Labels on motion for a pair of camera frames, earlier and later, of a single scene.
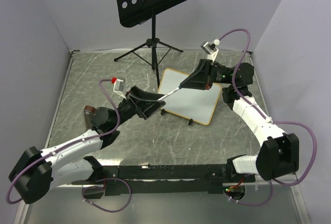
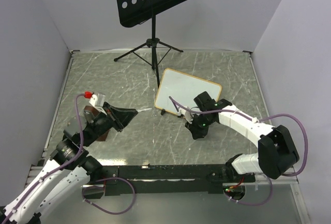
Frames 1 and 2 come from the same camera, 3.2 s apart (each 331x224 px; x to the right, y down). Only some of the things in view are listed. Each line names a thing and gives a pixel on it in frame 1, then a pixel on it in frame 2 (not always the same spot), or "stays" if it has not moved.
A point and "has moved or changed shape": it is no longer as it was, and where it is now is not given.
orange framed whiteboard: (196, 105) stays
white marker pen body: (169, 93) has moved or changed shape
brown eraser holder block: (88, 113) stays
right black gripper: (201, 78) -> (196, 133)
